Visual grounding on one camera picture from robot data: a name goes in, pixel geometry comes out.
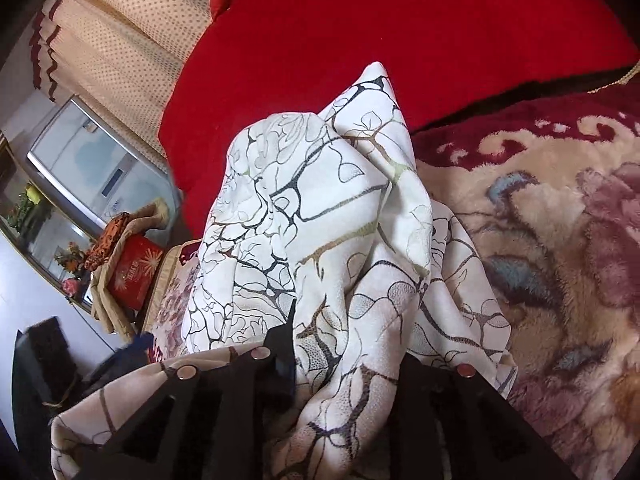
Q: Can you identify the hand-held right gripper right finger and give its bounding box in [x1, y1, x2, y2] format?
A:
[389, 354, 577, 480]

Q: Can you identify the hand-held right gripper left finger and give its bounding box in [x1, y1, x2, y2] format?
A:
[75, 304, 298, 480]

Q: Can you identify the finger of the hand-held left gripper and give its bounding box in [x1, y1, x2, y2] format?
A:
[120, 331, 157, 361]

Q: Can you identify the white vein-patterned garment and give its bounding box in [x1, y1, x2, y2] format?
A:
[50, 61, 518, 480]

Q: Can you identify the red gift box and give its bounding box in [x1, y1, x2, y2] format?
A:
[107, 236, 165, 311]

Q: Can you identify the orange patterned cloth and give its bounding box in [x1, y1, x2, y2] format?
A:
[82, 213, 132, 271]

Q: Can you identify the orange artificial flower bouquet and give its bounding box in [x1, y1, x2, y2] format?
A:
[54, 241, 93, 277]

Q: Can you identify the green plant with yellow fruit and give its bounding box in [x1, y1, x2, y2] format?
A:
[7, 184, 53, 233]

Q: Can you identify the silver refrigerator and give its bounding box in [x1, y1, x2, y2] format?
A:
[27, 95, 173, 226]

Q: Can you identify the floral plush blanket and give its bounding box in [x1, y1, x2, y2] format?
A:
[147, 67, 640, 480]

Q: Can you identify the beige dotted curtain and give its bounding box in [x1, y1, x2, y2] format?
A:
[27, 0, 221, 161]

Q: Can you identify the red blanket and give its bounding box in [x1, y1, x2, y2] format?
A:
[159, 0, 640, 238]

